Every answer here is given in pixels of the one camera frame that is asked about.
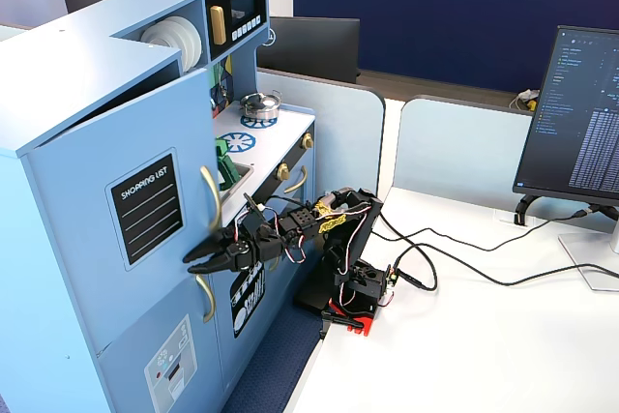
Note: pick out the monitor showing code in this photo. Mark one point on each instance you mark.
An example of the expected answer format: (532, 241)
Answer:
(575, 118)

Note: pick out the silver toy pot with lid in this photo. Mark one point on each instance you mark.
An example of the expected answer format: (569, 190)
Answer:
(261, 106)

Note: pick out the blue door with shopping list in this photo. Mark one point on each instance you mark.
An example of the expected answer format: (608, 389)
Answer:
(72, 239)

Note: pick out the black microwave door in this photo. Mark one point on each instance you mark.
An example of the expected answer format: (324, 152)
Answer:
(242, 7)

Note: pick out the small wrist camera board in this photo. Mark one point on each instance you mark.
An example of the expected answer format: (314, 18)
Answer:
(254, 207)

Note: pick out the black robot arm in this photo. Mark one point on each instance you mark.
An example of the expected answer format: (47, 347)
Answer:
(358, 239)

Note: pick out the gold round knob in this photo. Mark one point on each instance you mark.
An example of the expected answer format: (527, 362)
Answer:
(307, 141)
(283, 172)

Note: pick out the blue dishwasher door with sticker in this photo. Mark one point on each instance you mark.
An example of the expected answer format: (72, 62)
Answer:
(242, 352)

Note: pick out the yellow and white clutter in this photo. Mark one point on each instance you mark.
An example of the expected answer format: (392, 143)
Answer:
(527, 99)

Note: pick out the red table clamp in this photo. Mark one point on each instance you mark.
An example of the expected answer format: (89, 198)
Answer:
(360, 321)

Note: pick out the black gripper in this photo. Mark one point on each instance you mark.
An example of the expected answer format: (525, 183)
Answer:
(235, 254)

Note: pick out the light blue desk divider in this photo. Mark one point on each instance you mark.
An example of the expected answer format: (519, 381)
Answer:
(338, 137)
(459, 147)

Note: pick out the silver monitor stand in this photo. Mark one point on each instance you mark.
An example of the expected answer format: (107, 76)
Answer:
(595, 258)

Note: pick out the stack of white plates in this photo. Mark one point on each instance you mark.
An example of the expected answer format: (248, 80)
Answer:
(179, 43)

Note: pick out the silver toy sink basin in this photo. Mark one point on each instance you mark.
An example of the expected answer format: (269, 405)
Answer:
(239, 178)

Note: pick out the blue door with dispenser sticker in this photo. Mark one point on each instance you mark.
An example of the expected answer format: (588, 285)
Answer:
(121, 374)

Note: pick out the green toy faucet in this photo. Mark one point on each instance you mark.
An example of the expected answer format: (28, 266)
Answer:
(226, 166)

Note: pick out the blue toy kitchen body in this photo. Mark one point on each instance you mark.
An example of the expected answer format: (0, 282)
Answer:
(72, 69)

